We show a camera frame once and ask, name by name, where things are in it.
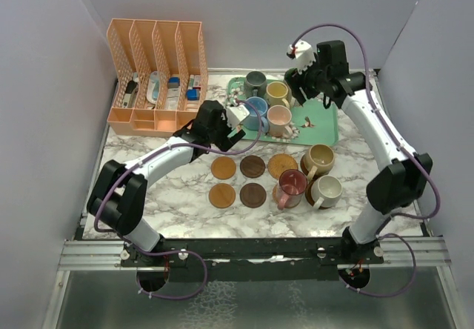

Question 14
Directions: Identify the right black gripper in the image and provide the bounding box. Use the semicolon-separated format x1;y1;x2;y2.
285;53;329;104

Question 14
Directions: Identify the light wood coaster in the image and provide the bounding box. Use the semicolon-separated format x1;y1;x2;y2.
209;183;236;209
211;156;236;180

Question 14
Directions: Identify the green floral tray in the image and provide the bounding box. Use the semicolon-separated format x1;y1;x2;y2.
226;76;338;146

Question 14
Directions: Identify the blue mug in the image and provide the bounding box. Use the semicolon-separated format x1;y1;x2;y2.
243;96;270;133

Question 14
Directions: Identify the light pink mug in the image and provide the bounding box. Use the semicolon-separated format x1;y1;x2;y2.
267;105;293;139

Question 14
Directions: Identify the dark walnut coaster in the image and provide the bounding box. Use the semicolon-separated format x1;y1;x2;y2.
239;183;267;208
240;155;266;178

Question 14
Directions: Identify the peach plastic file organizer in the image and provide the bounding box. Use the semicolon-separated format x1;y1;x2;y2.
107;19;208;137

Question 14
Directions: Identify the tan beige mug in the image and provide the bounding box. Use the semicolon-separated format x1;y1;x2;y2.
304;144;335;181

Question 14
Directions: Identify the woven rattan coaster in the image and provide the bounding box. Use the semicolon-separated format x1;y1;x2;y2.
273;184;280;204
267;153;298;179

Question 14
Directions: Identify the red floral mug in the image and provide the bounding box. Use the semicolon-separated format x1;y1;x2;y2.
277;170;307;210

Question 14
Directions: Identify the white speckled mug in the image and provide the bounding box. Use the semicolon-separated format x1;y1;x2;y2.
310;175;343;209

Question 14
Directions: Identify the green mug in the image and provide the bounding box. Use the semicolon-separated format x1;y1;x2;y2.
284;68;299;86

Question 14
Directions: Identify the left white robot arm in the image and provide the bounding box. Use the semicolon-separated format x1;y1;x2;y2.
87;100;250;266

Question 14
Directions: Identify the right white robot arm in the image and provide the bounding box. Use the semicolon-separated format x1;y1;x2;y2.
284;40;433;263

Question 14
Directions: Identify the blue tape dispenser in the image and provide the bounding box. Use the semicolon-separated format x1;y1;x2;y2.
186;88;201;102

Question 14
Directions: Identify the yellow mug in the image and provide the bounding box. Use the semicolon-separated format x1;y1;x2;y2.
265;81;292;109

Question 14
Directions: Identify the blue eraser box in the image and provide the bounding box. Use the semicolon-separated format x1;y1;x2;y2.
167;76;181;89

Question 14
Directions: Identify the dark grey mug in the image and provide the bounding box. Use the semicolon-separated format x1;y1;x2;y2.
244;70;267;98

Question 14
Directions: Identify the white blue pack in organizer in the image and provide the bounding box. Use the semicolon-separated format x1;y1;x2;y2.
146;71;160;104

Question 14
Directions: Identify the black white tool in organizer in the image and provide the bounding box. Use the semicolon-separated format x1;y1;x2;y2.
122;72;140;108

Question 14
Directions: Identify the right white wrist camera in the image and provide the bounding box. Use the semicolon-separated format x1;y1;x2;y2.
287;40;316;74

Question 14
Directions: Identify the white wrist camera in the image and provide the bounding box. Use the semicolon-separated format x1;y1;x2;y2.
226;105;250;130
287;40;316;74

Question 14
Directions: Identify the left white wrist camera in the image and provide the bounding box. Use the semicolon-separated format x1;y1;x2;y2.
226;105;250;130

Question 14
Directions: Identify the black mounting rail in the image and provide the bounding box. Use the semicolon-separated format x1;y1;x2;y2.
121;237;384;282

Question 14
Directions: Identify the aluminium frame rail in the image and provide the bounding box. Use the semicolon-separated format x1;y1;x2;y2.
58;236;452;271

